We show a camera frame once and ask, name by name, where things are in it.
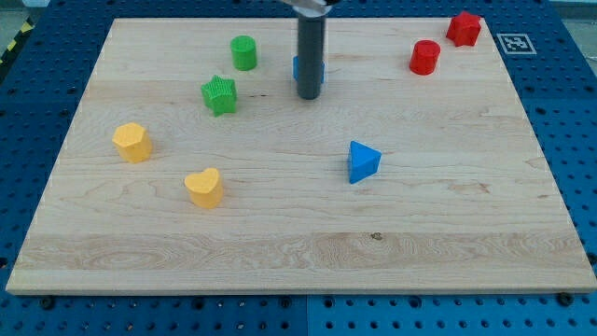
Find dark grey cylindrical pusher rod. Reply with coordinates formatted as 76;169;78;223
297;13;326;100

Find silver robot tool mount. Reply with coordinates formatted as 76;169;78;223
280;0;337;18

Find blue cube block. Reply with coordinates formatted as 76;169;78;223
292;55;326;84

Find light wooden board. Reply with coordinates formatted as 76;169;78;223
7;18;596;296

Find green cylinder block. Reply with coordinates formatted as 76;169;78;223
229;35;257;71

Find green star block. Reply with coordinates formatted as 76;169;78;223
201;76;237;117

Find red cylinder block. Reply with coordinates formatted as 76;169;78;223
410;40;441;76

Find blue triangle block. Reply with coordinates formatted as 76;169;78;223
348;141;382;184

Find red star block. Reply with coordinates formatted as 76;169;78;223
446;11;481;47

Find yellow heart block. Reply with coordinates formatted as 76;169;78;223
184;167;224;209

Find white fiducial marker tag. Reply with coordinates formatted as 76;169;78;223
497;33;536;55

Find yellow hexagon block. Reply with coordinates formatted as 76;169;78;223
112;122;153;163

